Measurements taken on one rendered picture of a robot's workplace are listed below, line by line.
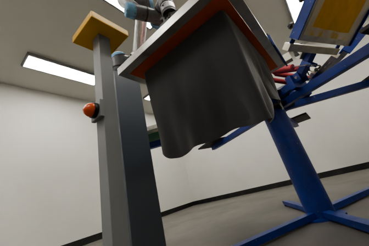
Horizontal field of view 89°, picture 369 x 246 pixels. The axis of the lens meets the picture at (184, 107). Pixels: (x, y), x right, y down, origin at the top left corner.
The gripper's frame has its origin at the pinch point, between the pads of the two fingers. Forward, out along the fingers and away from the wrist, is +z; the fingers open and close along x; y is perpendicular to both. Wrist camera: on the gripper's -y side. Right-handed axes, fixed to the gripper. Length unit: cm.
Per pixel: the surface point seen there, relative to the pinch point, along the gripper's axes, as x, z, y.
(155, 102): 3.8, 22.4, 19.7
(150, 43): 13.2, 4.2, 7.0
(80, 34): 36.1, 7.7, 15.2
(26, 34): 16, -206, 231
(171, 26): 13.0, 5.3, -4.3
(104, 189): 32, 55, 15
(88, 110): 36, 36, 13
